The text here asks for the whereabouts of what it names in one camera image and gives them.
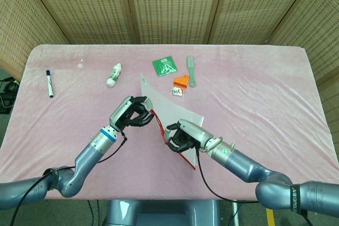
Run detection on small clear eraser packet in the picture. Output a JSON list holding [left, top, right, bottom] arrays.
[[169, 86, 186, 98]]

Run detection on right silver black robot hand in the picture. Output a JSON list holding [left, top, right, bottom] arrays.
[[164, 119, 223, 154]]

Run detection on clear zipper pouch red edge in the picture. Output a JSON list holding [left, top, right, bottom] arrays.
[[140, 74, 205, 171]]

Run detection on grey robot torso base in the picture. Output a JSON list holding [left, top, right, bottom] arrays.
[[105, 198, 220, 226]]

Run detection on bamboo folding screen panel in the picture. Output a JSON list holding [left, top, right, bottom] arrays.
[[123, 0, 227, 44], [208, 0, 325, 44], [266, 0, 339, 142], [0, 0, 70, 78], [22, 0, 137, 44]]

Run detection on black floor equipment with cables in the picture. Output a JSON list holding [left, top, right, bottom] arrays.
[[0, 76, 21, 114]]

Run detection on white glue bottle green label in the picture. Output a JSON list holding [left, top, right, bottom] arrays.
[[106, 62, 123, 88]]

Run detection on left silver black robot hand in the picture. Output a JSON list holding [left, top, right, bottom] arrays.
[[109, 95, 154, 133]]

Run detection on pink table cloth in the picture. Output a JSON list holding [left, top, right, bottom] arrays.
[[0, 43, 334, 202]]

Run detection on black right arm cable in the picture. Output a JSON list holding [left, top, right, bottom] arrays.
[[195, 149, 259, 204]]

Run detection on green square packet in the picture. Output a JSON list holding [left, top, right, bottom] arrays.
[[151, 55, 177, 78]]

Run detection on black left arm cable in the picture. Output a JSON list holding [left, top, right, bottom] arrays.
[[10, 130, 128, 226]]

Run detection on blue white marker pen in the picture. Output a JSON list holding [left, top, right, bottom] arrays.
[[46, 70, 55, 98]]

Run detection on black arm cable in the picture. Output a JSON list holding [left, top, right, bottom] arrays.
[[10, 130, 128, 226], [195, 149, 259, 204]]

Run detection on black floor cables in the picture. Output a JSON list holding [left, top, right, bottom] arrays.
[[87, 200, 100, 226]]

